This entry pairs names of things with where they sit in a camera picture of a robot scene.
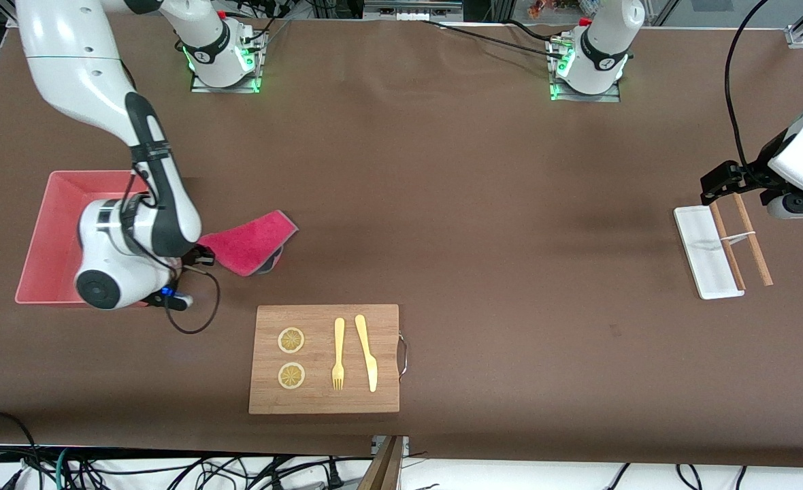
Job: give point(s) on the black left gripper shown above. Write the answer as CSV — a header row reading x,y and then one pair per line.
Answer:
x,y
748,174

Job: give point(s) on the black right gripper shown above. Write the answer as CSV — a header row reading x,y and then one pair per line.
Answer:
x,y
200,256

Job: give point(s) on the red cloth with grey backing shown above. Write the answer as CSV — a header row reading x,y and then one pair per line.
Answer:
x,y
252,238

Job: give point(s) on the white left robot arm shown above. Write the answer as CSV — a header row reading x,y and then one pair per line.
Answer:
x,y
605,41

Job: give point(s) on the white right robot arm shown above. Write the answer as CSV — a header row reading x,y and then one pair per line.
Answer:
x,y
68,68

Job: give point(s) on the wooden stick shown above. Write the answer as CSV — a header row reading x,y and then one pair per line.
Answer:
x,y
748,228
725,238

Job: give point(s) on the white elastic band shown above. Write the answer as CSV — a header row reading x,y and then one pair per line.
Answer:
x,y
738,237

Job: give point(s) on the white rectangular tray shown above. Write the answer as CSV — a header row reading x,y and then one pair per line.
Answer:
x,y
701,238

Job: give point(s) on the lemon slice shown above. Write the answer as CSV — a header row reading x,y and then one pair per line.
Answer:
x,y
291,376
290,340

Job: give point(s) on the yellow fork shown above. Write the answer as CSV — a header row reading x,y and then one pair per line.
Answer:
x,y
339,340

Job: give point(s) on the pink plastic bin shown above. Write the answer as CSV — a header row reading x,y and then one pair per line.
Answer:
x,y
47,224

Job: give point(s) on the wooden cutting board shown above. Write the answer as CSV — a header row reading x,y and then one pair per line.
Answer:
x,y
320,401

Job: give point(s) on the yellow knife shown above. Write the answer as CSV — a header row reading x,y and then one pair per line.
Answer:
x,y
367,354

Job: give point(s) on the wooden plank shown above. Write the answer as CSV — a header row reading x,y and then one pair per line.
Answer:
x,y
384,473

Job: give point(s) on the grey equipment box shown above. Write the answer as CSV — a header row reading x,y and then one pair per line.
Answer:
x,y
412,10

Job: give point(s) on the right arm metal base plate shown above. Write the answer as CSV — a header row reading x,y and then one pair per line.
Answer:
x,y
224,89

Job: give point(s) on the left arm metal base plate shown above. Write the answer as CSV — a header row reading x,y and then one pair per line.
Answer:
x,y
585,98

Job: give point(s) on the small metal bracket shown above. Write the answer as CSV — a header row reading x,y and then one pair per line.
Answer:
x,y
405,446

